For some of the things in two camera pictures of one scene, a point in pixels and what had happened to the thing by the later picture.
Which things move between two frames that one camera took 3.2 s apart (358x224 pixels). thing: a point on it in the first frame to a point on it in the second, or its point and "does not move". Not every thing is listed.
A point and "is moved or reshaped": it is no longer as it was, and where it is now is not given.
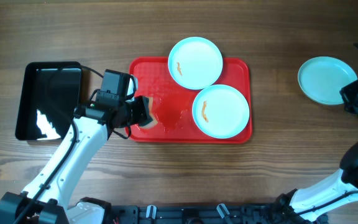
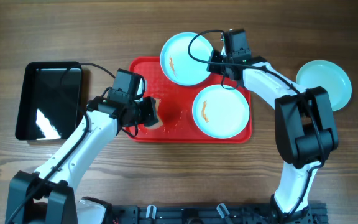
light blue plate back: [195, 63] is moved or reshaped
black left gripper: [138, 111] does not move
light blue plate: [220, 111] does not move
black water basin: [51, 93] does not move
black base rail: [227, 214] does not move
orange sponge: [153, 123] is moved or reshaped
